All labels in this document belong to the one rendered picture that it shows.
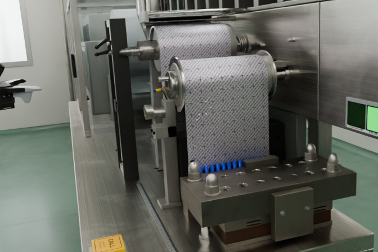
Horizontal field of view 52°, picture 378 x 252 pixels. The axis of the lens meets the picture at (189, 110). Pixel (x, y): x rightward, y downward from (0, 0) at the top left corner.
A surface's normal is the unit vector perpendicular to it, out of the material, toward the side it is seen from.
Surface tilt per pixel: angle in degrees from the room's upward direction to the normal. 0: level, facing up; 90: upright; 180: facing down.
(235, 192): 0
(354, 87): 90
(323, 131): 90
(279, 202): 90
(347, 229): 0
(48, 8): 90
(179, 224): 0
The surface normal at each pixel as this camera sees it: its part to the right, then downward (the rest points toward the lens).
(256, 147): 0.30, 0.17
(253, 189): -0.06, -0.98
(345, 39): -0.95, 0.11
